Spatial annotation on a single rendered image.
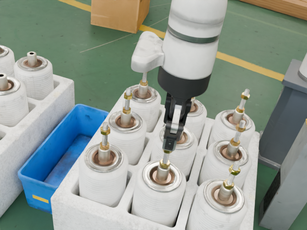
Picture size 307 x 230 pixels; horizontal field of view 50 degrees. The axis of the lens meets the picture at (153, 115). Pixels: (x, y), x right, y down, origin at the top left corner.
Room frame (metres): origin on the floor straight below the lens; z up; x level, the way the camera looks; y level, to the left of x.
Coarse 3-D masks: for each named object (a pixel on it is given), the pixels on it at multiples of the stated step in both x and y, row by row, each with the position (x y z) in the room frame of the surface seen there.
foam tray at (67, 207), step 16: (112, 112) 0.67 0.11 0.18; (160, 112) 0.71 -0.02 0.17; (208, 128) 0.66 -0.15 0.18; (144, 144) 0.60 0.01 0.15; (256, 144) 0.63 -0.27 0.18; (144, 160) 0.52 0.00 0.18; (256, 160) 0.57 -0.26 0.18; (128, 176) 0.48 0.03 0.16; (192, 176) 0.49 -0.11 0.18; (256, 176) 0.52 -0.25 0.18; (64, 192) 0.40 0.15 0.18; (128, 192) 0.42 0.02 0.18; (192, 192) 0.45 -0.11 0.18; (64, 208) 0.37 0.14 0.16; (80, 208) 0.37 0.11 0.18; (96, 208) 0.37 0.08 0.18; (112, 208) 0.38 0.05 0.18; (128, 208) 0.40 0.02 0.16; (64, 224) 0.37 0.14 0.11; (80, 224) 0.37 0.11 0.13; (96, 224) 0.36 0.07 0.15; (112, 224) 0.35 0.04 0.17; (128, 224) 0.35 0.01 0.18; (144, 224) 0.36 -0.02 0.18; (160, 224) 0.36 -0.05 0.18; (176, 224) 0.37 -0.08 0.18
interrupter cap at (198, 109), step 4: (196, 100) 0.67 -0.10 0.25; (196, 104) 0.66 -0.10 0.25; (200, 104) 0.66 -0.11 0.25; (196, 108) 0.64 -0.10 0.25; (200, 108) 0.65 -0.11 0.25; (192, 112) 0.62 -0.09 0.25; (196, 112) 0.63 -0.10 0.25; (200, 112) 0.63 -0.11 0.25; (188, 116) 0.61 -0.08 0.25; (192, 116) 0.61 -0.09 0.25
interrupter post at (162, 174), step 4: (160, 168) 0.41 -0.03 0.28; (164, 168) 0.41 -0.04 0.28; (168, 168) 0.41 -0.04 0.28; (160, 172) 0.41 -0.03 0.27; (164, 172) 0.40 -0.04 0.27; (168, 172) 0.41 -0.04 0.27; (156, 176) 0.41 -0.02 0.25; (160, 176) 0.41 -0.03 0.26; (164, 176) 0.41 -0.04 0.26; (160, 180) 0.40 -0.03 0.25; (164, 180) 0.41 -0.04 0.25
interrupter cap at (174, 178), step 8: (144, 168) 0.42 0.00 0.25; (152, 168) 0.43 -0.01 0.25; (176, 168) 0.44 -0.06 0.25; (144, 176) 0.41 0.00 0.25; (152, 176) 0.41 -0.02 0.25; (168, 176) 0.42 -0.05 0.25; (176, 176) 0.42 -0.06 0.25; (152, 184) 0.39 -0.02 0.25; (160, 184) 0.39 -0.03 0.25; (168, 184) 0.40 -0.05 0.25; (176, 184) 0.40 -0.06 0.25; (160, 192) 0.38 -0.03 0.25; (168, 192) 0.38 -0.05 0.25
